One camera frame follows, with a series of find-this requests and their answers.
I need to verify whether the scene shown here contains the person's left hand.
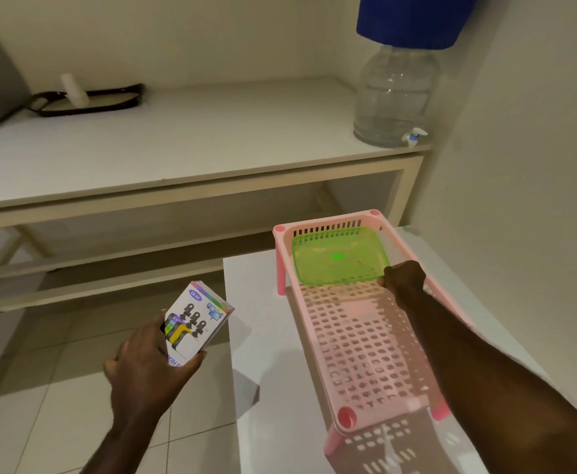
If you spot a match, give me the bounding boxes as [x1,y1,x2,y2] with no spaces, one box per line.
[103,310,208,430]

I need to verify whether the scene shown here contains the person's right hand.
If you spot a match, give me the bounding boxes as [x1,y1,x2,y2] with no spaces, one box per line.
[382,260,427,311]

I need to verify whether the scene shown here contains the green plastic lid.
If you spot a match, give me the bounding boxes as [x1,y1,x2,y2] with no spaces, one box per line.
[291,226,392,287]

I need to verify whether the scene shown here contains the pink plastic basket rack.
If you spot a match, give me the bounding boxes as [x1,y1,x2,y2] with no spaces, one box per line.
[272,209,473,458]

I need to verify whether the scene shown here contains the small printed cardboard box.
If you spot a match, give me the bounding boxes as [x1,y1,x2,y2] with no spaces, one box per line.
[162,280,235,369]

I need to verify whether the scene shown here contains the person's right forearm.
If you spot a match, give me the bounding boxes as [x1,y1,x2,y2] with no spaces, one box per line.
[402,288,577,474]

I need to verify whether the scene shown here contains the white low table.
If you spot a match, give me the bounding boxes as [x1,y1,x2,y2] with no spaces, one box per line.
[223,225,577,474]

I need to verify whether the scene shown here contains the clear water dispenser jug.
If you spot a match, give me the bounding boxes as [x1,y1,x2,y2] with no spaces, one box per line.
[353,43,442,149]

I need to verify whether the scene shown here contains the white wooden table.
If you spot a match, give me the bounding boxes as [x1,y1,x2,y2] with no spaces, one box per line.
[0,76,433,415]

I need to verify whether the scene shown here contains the blue dispenser top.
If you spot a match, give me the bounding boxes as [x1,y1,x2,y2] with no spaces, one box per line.
[355,0,481,51]

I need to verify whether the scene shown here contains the black wooden serving tray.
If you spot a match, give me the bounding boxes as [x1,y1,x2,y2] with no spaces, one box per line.
[24,83,147,118]

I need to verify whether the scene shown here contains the stack of white paper cups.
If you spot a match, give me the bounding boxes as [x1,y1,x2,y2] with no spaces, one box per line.
[61,73,92,109]

